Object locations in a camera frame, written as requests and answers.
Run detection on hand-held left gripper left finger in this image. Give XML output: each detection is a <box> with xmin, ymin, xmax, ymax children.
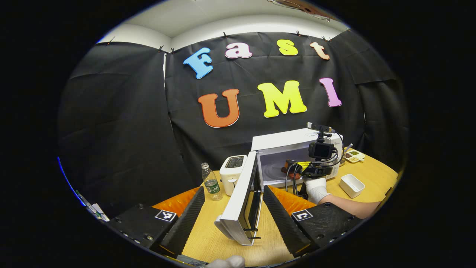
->
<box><xmin>108</xmin><ymin>186</ymin><xmax>206</xmax><ymax>258</ymax></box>

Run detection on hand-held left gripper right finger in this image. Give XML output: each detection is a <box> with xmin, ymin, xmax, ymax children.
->
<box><xmin>263</xmin><ymin>185</ymin><xmax>363</xmax><ymax>258</ymax></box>

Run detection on white green pen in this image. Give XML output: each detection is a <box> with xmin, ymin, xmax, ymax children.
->
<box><xmin>75</xmin><ymin>190</ymin><xmax>104</xmax><ymax>219</ymax></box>

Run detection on small white rectangular tray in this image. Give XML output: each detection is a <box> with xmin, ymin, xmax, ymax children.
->
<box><xmin>339</xmin><ymin>173</ymin><xmax>366</xmax><ymax>198</ymax></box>

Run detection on white toaster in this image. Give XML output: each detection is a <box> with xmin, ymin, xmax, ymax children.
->
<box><xmin>219</xmin><ymin>155</ymin><xmax>248</xmax><ymax>197</ymax></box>

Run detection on black backdrop cloth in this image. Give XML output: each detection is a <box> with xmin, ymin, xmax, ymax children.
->
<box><xmin>58</xmin><ymin>30</ymin><xmax>409</xmax><ymax>220</ymax></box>

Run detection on clear plastic water bottle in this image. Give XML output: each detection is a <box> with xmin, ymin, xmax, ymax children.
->
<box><xmin>201</xmin><ymin>162</ymin><xmax>223</xmax><ymax>201</ymax></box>

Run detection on white microwave oven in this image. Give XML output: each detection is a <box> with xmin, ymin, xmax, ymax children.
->
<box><xmin>215</xmin><ymin>128</ymin><xmax>343</xmax><ymax>246</ymax></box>

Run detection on compartment dish with beans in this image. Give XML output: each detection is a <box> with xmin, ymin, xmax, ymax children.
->
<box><xmin>344</xmin><ymin>149</ymin><xmax>366</xmax><ymax>164</ymax></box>

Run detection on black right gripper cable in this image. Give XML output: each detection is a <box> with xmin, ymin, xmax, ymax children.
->
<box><xmin>284</xmin><ymin>164</ymin><xmax>307</xmax><ymax>197</ymax></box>

